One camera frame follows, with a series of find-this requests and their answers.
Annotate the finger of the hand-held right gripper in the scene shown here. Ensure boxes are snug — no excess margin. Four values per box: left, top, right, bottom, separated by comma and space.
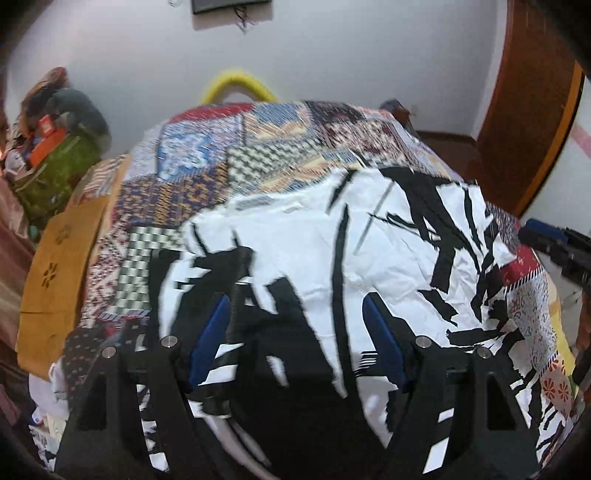
518, 218, 571, 254

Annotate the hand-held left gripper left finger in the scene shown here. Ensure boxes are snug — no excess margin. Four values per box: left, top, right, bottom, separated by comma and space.
54, 295, 232, 480

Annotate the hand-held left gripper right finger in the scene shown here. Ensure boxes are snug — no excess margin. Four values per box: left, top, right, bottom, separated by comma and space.
362, 294, 544, 480

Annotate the black and white patterned garment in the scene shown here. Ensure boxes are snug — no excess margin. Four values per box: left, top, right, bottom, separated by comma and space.
139, 166, 578, 480

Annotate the yellow fleece blanket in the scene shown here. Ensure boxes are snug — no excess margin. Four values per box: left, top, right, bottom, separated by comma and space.
549, 295, 579, 374

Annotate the brown wooden door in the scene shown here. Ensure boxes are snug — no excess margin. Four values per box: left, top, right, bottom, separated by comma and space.
475, 0, 587, 217

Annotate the patchwork printed blanket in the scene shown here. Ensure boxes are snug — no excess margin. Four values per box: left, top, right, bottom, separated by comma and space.
28, 99, 578, 462

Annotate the wooden folding lap desk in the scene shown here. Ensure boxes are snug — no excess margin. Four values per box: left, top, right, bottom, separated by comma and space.
16, 198, 112, 381

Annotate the striped bed sheet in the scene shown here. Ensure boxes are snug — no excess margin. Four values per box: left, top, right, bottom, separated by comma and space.
74, 154, 134, 206

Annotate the green printed storage bag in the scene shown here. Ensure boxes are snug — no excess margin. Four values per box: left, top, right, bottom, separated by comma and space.
11, 129, 105, 222

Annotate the orange flat box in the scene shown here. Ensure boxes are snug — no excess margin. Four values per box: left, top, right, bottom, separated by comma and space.
30, 127, 65, 164

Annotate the grey plush toy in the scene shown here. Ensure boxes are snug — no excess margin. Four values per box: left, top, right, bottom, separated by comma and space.
51, 88, 112, 144

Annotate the yellow foam hoop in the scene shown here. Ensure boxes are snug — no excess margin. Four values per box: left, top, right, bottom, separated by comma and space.
199, 69, 280, 104

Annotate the brown orange crumpled cloth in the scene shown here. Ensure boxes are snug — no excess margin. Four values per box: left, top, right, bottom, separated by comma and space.
21, 67, 70, 116

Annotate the small wall monitor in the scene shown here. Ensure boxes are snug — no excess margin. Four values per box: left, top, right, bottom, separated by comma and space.
191, 0, 273, 16

